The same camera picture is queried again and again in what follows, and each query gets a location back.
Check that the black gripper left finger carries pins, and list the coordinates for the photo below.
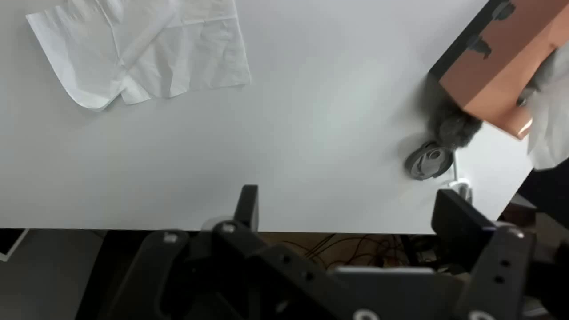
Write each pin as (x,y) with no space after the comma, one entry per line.
(247,206)

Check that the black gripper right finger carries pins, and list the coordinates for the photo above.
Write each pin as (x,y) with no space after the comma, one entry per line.
(463,227)

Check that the white pulled tissue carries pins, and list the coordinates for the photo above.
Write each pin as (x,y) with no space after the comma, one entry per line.
(552,115)

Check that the orange cactus print tissue box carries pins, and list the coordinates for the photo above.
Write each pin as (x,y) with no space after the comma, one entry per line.
(504,64)

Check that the grey round cap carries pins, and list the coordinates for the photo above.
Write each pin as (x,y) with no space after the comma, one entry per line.
(429,160)

